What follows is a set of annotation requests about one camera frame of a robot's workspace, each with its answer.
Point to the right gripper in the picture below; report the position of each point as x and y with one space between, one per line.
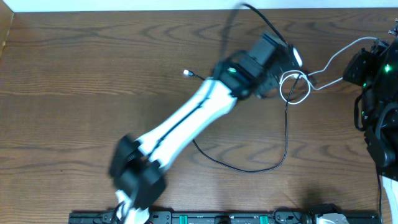
354 71

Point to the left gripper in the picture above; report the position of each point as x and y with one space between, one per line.
283 69

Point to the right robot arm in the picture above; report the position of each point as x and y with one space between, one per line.
375 110

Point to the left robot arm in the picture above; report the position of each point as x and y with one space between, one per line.
139 165

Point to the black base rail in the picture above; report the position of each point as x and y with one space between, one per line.
326 213

